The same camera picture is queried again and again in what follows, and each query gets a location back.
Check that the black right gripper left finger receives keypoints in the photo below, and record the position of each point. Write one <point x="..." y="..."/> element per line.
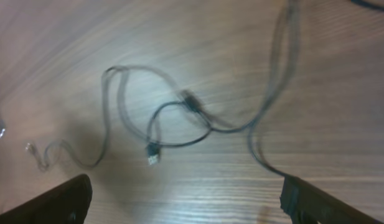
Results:
<point x="66" y="203"/>

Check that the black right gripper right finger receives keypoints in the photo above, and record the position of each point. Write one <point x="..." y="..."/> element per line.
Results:
<point x="305" y="203"/>

